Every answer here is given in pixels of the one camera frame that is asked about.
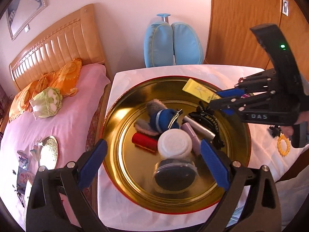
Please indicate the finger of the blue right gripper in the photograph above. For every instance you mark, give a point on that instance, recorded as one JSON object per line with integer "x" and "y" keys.
{"x": 235, "y": 92}
{"x": 228, "y": 111}

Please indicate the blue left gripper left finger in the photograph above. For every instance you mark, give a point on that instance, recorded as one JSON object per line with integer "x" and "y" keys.
{"x": 89, "y": 163}

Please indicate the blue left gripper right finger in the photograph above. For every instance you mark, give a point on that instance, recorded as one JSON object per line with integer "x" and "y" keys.
{"x": 217, "y": 163}

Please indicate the black claw hair clip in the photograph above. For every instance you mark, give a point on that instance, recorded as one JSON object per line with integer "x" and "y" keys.
{"x": 204, "y": 115}

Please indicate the black pearl bow clip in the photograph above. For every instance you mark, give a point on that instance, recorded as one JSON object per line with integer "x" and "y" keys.
{"x": 275, "y": 131}

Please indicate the pink lipstick tube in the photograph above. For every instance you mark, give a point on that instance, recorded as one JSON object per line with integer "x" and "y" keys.
{"x": 196, "y": 143}

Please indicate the yellow cosmetic tube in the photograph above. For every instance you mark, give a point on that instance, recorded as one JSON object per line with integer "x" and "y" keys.
{"x": 200, "y": 91}

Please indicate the clear round compact case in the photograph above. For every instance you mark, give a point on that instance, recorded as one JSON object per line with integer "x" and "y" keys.
{"x": 174, "y": 175}

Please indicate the white round jar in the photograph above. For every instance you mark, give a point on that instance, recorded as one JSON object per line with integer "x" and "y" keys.
{"x": 174, "y": 143}

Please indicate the round gold tin box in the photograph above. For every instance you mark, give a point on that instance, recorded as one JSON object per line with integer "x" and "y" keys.
{"x": 131, "y": 168}

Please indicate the red lipstick case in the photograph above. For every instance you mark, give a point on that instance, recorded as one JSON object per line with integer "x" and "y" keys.
{"x": 145, "y": 142}

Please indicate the blue plush hair clip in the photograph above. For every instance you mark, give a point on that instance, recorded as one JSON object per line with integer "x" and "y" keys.
{"x": 161, "y": 119}

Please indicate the purple small tube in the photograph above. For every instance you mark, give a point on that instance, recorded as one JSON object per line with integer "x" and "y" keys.
{"x": 247, "y": 95}

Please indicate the gold tin lid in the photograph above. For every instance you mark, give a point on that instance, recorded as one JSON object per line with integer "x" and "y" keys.
{"x": 48, "y": 152}

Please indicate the pink bed sheet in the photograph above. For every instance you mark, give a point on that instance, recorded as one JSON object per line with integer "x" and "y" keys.
{"x": 70, "y": 127}

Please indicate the green cabbage plush toy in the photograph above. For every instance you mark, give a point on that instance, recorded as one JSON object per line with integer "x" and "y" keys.
{"x": 47, "y": 103}

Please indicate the wooden wardrobe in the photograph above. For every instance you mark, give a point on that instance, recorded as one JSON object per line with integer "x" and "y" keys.
{"x": 231, "y": 41}

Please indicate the light blue chair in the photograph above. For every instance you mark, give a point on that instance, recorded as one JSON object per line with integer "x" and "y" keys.
{"x": 168, "y": 44}

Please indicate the orange pillow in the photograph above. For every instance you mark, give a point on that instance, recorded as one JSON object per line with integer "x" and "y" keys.
{"x": 65, "y": 80}

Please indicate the wooden bed headboard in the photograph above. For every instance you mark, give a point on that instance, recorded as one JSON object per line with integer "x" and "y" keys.
{"x": 73, "y": 36}

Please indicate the framed wall picture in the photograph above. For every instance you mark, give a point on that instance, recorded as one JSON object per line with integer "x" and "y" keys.
{"x": 20, "y": 12}

